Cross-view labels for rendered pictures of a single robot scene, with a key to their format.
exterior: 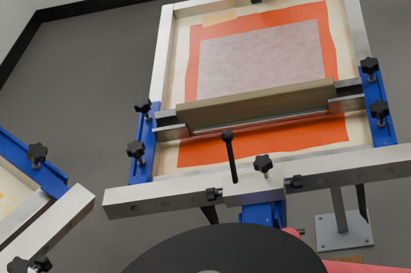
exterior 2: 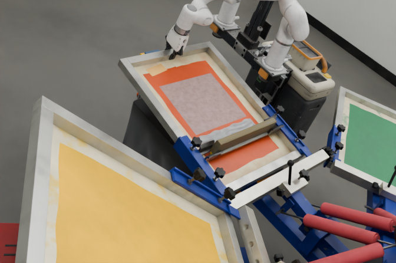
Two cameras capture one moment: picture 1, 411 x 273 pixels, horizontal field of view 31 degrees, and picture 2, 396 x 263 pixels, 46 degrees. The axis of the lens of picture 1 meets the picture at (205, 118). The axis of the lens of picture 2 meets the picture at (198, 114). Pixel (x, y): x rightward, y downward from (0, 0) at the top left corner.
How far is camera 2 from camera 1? 1.87 m
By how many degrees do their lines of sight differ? 55
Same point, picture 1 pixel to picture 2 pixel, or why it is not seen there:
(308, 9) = (201, 66)
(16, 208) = (229, 230)
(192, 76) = (176, 113)
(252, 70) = (205, 108)
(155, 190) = (248, 196)
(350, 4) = (228, 66)
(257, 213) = (299, 197)
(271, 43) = (200, 89)
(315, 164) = (299, 166)
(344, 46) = (236, 92)
